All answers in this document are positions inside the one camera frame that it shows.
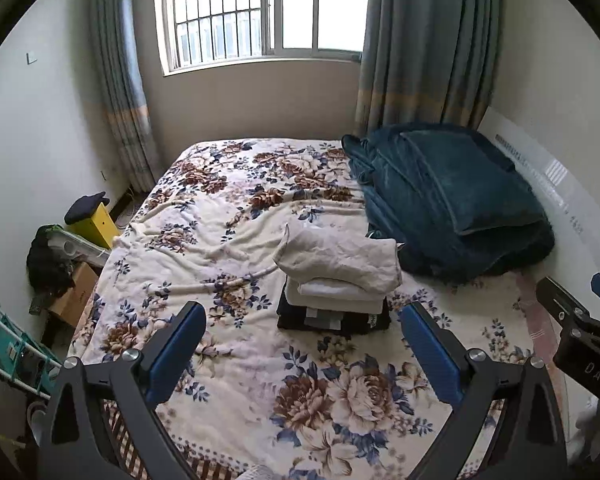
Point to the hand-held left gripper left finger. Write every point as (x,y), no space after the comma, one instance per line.
(177,355)

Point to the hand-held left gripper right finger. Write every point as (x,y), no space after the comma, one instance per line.
(430,356)

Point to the beige long-sleeve shirt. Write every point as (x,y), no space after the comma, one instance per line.
(345,260)

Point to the black folded clothes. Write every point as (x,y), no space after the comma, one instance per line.
(300,317)

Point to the pink bed sheet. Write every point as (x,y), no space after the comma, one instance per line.
(535,320)

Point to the white headboard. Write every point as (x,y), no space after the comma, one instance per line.
(570,195)

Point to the white folded garment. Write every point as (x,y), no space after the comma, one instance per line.
(330,297)

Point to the brown cardboard box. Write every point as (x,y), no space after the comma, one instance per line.
(75,295)

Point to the white handheld appliance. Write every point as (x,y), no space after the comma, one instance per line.
(82,248)

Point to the teal pillow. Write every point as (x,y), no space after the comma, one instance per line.
(475,185)

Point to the yellow box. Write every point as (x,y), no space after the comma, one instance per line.
(100,225)

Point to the teal quilt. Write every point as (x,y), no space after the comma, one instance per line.
(410,200)

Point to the floral blanket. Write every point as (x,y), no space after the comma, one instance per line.
(240,210)

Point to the black bag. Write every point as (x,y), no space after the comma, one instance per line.
(47,265)

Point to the narrow blue-grey curtain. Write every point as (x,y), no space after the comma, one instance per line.
(122,85)

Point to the wide blue-grey curtain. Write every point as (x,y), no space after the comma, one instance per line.
(425,45)

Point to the barred window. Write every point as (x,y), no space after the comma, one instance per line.
(260,10)

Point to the wall switch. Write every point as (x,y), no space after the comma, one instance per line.
(31,57)

